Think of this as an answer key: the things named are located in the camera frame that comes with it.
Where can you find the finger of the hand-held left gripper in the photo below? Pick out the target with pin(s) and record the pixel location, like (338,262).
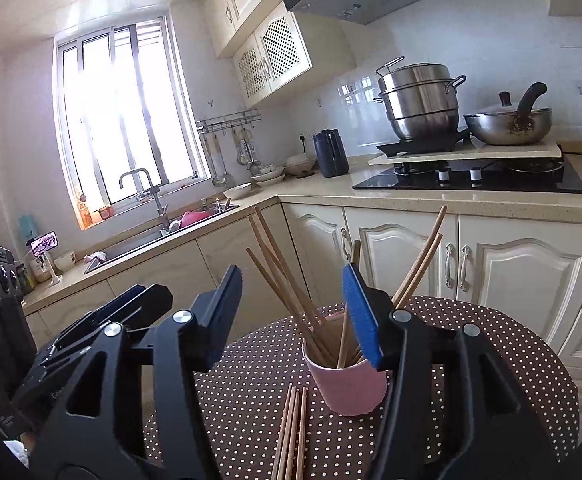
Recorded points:
(141,305)
(56,370)

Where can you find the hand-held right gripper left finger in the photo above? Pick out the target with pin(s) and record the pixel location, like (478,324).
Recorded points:
(223,300)

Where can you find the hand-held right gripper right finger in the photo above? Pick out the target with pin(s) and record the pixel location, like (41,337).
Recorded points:
(363,315)

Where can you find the bunch of wooden chopsticks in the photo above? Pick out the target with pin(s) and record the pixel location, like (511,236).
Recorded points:
(321,342)

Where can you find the pink cup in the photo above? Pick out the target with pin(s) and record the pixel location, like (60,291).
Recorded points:
(341,390)

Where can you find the pile of wooden chopsticks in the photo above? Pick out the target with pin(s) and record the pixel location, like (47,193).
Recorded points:
(291,435)

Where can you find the steel kitchen sink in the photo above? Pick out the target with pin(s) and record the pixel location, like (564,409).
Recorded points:
(136,245)

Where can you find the white phone stand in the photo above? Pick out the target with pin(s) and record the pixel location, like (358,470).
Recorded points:
(48,270)

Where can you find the row of cream cabinet doors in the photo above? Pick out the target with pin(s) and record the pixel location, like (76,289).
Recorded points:
(401,255)

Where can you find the pink bowl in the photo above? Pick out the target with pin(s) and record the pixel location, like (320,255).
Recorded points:
(194,219)

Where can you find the brown polka dot tablecloth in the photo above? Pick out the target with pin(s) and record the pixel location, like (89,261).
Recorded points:
(251,385)

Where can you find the smartphone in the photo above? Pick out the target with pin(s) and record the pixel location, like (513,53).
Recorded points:
(44,241)

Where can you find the small glass jar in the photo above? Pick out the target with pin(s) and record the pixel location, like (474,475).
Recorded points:
(105,213)

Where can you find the orange bottle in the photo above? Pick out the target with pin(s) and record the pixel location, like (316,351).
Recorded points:
(86,215)

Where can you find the metal kitchen faucet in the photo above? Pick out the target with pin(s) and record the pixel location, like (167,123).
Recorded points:
(158,200)

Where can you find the white bowl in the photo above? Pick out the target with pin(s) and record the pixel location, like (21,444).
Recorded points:
(237,191)
(301,165)

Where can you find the metal ladle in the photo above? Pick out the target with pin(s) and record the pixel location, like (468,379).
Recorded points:
(219,179)

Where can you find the beige stone countertop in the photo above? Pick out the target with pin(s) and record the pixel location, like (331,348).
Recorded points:
(321,185)

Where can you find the metal skimmer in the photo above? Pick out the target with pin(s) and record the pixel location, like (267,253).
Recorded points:
(251,160)

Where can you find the dark blue kettle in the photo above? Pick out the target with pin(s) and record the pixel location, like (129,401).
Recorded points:
(331,155)

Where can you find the black induction cooker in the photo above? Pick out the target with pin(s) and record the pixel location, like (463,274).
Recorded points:
(421,146)

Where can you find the kitchen window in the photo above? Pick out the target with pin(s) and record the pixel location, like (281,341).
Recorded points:
(121,110)

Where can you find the black gas stove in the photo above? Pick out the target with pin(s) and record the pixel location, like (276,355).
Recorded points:
(516,177)

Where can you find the steel steamer pot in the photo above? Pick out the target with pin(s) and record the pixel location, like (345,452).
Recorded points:
(421,105)

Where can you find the steel frying pan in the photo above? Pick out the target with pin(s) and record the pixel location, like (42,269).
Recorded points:
(506,130)

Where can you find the metal wall rail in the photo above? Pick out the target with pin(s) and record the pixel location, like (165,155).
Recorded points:
(228,121)

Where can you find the white wall socket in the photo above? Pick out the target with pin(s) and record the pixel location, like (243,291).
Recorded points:
(305,137)

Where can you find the cream lattice wall cabinets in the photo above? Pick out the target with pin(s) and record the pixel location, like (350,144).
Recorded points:
(276,55)

